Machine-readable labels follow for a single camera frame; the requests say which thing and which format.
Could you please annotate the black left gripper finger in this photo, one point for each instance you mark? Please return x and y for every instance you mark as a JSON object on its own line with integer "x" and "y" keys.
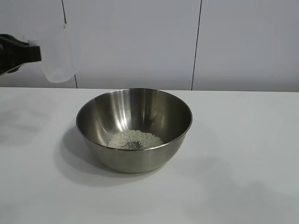
{"x": 9, "y": 70}
{"x": 16, "y": 52}

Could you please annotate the stainless steel mixing bowl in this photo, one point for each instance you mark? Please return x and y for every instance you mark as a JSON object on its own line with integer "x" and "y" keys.
{"x": 140, "y": 158}

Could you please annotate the white rice grains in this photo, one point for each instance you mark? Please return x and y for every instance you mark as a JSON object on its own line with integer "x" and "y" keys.
{"x": 149, "y": 137}

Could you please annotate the translucent plastic measuring cup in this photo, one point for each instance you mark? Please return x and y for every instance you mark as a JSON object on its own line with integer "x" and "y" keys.
{"x": 58, "y": 60}

